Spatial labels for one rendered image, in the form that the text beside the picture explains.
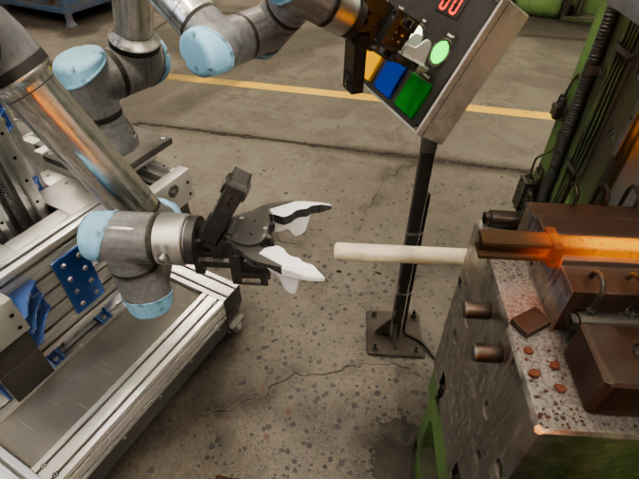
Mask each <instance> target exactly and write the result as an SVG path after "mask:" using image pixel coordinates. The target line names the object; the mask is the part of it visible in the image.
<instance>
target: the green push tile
mask: <svg viewBox="0 0 639 479"><path fill-rule="evenodd" d="M433 87H434V86H432V85H431V84H430V83H428V82H427V81H426V80H424V79H423V78H422V77H420V76H419V75H417V74H416V73H414V72H412V74H411V75H410V77H409V79H408V80H407V82H406V84H405V85H404V87H403V89H402V90H401V91H400V93H399V94H398V96H397V98H396V100H395V102H394V105H396V106H397V107H398V108H399V109H400V110H401V111H402V112H403V113H405V114H406V115H407V116H408V117H409V118H410V119H412V120H413V119H414V118H415V116H416V114H417V113H418V111H419V109H420V108H421V106H422V105H423V103H424V101H425V100H426V98H427V97H428V95H429V94H430V92H431V90H432V89H433Z"/></svg>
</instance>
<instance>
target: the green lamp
mask: <svg viewBox="0 0 639 479"><path fill-rule="evenodd" d="M448 49H449V45H448V43H447V42H446V41H441V42H439V43H438V44H437V45H436V46H435V47H434V49H433V51H432V54H431V60H432V62H433V63H434V64H437V63H439V62H441V61H442V60H443V59H444V58H445V56H446V55H447V53H448Z"/></svg>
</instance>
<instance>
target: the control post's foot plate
mask: <svg viewBox="0 0 639 479"><path fill-rule="evenodd" d="M392 314H393V312H388V311H376V310H370V311H367V312H366V325H367V329H366V333H365V334H366V337H367V354H368V355H373V356H384V357H388V358H407V359H425V351H424V349H423V346H422V345H421V344H420V343H418V342H417V341H415V340H413V339H412V338H410V337H408V336H406V335H405V334H404V333H403V332H402V327H403V321H404V316H405V313H404V314H403V319H402V324H401V329H400V334H399V336H397V331H398V324H395V326H394V330H393V336H390V332H391V326H392ZM405 332H406V334H408V335H411V336H413V337H415V338H417V339H419V340H420V341H422V342H423V340H422V339H421V332H420V324H419V314H418V313H416V310H413V312H412V313H408V315H407V320H406V326H405Z"/></svg>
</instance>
